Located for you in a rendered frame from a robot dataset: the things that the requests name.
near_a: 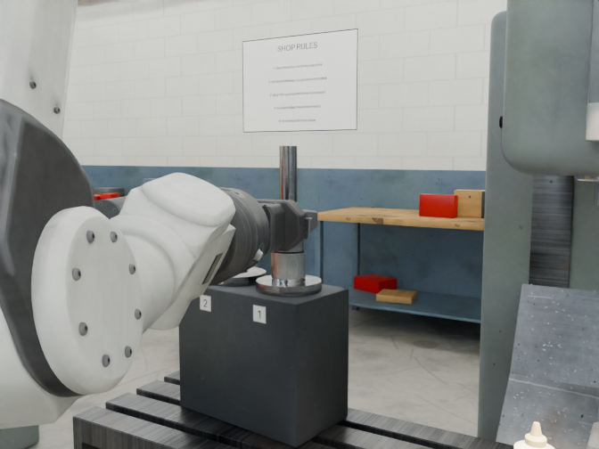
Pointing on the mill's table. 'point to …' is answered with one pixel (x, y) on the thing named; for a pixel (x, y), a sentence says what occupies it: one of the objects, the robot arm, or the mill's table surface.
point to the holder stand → (267, 355)
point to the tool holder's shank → (288, 173)
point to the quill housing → (547, 88)
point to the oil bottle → (535, 439)
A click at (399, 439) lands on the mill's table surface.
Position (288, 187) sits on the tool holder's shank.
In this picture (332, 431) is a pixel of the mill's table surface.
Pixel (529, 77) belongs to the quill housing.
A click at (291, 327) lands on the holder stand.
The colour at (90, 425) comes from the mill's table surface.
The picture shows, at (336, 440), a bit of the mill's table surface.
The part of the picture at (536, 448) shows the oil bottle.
